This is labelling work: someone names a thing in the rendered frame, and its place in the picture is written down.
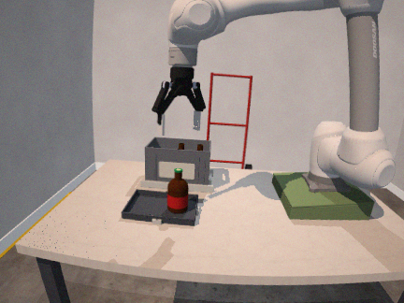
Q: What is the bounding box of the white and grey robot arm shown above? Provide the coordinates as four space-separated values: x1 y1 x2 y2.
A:
167 0 396 193

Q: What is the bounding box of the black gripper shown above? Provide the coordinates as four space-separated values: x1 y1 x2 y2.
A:
152 67 206 136

